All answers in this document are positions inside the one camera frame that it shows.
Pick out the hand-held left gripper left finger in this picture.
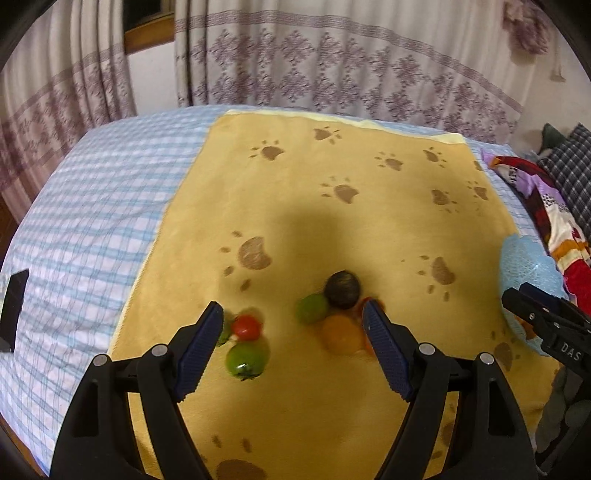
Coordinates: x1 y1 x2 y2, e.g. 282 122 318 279
50 301 227 480

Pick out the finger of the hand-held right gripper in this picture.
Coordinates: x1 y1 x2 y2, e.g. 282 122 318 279
518 282 591 331
502 289 556 343

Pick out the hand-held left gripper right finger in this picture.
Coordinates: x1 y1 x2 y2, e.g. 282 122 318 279
361 302 541 480

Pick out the small green fruit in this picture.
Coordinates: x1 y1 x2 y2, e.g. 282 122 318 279
216 318 236 347

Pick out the green tomato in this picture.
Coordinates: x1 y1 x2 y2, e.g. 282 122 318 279
225 340 271 380

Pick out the blue lace plastic basket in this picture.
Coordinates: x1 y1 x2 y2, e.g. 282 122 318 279
499 234 566 356

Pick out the large orange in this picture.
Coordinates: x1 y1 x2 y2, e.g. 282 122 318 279
321 314 365 355

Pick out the red tomato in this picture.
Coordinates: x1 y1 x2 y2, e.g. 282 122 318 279
231 315 263 342

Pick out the red fuzzy fruit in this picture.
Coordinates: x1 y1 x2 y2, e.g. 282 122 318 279
355 296 387 357

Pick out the dark passion fruit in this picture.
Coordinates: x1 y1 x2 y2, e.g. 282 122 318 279
323 270 362 311

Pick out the green lime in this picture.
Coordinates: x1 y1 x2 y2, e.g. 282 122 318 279
295 293 329 325

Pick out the colourful patchwork quilt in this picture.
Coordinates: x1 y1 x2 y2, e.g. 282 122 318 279
480 148 591 305

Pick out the grey-green cloth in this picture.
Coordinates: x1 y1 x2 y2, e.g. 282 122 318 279
536 369 575 464

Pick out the dark plaid pillow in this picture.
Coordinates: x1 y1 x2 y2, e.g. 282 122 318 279
538 122 591 232

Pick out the dark green object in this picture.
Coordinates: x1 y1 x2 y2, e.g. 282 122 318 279
541 122 568 154

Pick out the yellow paw-print blanket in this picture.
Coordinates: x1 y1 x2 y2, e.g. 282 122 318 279
108 110 561 480

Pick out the black flat object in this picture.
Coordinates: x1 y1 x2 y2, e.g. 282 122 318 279
0 270 29 354

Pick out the purple floral curtain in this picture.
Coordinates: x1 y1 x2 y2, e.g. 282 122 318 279
502 0 566 84

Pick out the patterned beige curtain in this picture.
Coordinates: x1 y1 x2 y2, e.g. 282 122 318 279
0 0 139 232
173 0 527 144

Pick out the brown wooden window frame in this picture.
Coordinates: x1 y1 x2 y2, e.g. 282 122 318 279
124 0 177 52

